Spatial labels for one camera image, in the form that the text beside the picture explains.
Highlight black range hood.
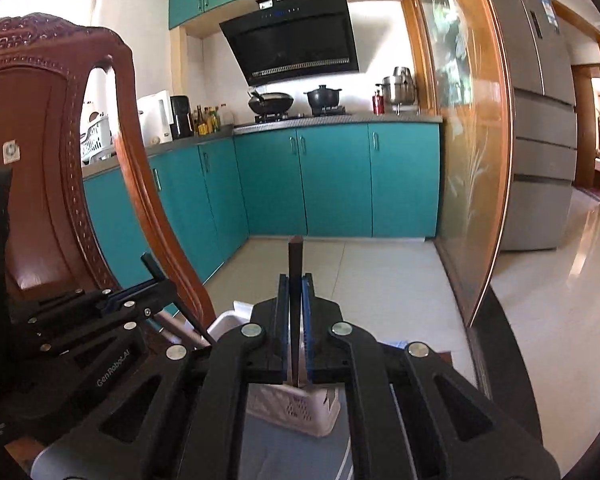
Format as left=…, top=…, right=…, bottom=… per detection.
left=220, top=0, right=360, bottom=87

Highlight white appliance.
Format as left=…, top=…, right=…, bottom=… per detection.
left=137, top=90, right=174, bottom=148

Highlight grey refrigerator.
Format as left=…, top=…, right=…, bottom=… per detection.
left=491, top=0, right=578, bottom=252

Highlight teal lower cabinets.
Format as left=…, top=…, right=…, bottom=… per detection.
left=82, top=121, right=441, bottom=291

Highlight black chopstick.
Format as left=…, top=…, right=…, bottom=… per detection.
left=140, top=252, right=215, bottom=346

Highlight carved wooden chair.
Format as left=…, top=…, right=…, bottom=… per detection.
left=0, top=12, right=218, bottom=461

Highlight dark brown chopstick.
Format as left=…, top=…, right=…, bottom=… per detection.
left=288, top=235, right=303, bottom=387

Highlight steel stock pot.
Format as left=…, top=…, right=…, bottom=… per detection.
left=377, top=66, right=417, bottom=106

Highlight black coffee machine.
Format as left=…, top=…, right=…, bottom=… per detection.
left=170, top=96, right=194, bottom=140

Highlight glass sliding door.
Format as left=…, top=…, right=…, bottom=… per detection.
left=406, top=0, right=514, bottom=326

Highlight gas stove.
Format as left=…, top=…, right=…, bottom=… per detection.
left=254, top=106, right=349, bottom=125

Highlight white dish rack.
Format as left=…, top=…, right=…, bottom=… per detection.
left=80, top=112, right=114, bottom=166

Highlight white plastic utensil holder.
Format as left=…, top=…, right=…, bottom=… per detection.
left=206, top=300, right=342, bottom=438

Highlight condiment bottles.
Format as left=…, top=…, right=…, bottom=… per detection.
left=192, top=104, right=234, bottom=136

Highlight red bottle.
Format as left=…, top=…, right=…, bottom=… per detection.
left=373, top=89, right=385, bottom=116

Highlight blue striped cloth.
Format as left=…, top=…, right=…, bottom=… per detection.
left=238, top=392, right=358, bottom=479

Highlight black cooking pot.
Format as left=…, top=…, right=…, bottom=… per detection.
left=306, top=84, right=341, bottom=110

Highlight black wok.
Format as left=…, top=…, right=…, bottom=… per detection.
left=248, top=90, right=294, bottom=116

